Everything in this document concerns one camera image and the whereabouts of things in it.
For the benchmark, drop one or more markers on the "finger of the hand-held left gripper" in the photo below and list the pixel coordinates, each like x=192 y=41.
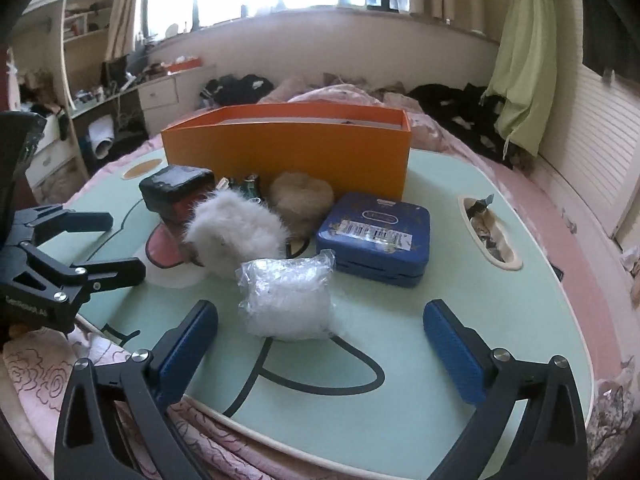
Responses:
x=110 y=271
x=87 y=221

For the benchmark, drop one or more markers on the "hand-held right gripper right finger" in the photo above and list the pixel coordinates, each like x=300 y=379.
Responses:
x=455 y=355

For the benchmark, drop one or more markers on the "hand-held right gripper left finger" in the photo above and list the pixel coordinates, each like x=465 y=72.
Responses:
x=185 y=350

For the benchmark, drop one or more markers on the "plastic white fur ball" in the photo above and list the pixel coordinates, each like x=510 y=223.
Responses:
x=285 y=300

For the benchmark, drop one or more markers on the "blue square tin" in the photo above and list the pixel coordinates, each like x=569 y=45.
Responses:
x=375 y=245

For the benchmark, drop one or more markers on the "orange cardboard box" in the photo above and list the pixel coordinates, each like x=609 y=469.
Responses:
x=300 y=155

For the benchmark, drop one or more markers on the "mint green cartoon desktop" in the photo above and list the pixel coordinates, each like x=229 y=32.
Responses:
x=440 y=310

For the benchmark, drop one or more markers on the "white low drawer cabinet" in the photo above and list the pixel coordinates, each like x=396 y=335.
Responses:
x=47 y=157

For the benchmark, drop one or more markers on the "white rolled paper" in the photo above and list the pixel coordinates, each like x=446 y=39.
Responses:
x=101 y=137

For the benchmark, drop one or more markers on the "black and red box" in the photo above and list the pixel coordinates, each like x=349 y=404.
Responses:
x=170 y=185

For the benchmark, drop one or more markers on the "crumpled wrappers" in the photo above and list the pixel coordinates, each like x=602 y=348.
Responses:
x=487 y=230

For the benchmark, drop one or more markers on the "white shelf unit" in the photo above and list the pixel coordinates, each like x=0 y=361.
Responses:
x=80 y=35

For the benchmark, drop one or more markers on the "pink floral quilt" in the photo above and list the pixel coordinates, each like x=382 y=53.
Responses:
x=30 y=380

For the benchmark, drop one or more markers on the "small pale object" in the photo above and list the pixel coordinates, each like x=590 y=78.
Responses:
x=225 y=183

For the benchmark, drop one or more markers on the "white drawer desk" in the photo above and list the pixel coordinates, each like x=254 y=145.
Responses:
x=175 y=90

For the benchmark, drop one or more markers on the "floral cat print fabric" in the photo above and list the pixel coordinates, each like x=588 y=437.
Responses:
x=610 y=410

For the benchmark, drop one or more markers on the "small dark green object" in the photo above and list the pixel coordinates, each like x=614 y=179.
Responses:
x=252 y=187

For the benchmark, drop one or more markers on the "small orange box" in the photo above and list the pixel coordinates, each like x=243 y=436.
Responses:
x=184 y=65

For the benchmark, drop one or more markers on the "brown fur ball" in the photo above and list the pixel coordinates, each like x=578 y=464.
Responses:
x=300 y=195

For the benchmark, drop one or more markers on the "black clothes pile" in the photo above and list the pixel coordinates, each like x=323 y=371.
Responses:
x=235 y=87
x=450 y=110

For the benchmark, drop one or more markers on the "white slatted panel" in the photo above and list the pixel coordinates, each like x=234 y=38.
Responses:
x=595 y=140

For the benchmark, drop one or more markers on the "pink rumpled quilt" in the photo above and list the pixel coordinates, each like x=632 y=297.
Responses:
x=320 y=94

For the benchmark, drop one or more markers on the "light green hanging cloth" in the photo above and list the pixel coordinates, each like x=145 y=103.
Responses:
x=525 y=70

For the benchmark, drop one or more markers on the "dark hanging cloth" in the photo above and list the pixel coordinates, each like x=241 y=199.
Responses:
x=610 y=35

